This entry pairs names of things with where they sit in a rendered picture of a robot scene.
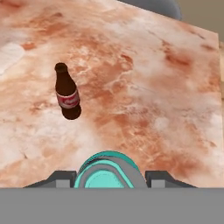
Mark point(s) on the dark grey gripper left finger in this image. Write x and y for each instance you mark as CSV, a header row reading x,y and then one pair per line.
x,y
59,177

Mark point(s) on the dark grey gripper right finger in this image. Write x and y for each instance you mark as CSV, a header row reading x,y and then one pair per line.
x,y
159,177

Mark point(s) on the teal and grey can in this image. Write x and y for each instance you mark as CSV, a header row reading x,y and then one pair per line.
x,y
109,172

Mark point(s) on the brown bottle with red label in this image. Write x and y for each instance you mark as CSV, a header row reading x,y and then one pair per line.
x,y
67,93

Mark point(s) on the grey stool seat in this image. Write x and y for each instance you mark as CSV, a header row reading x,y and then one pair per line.
x,y
157,7

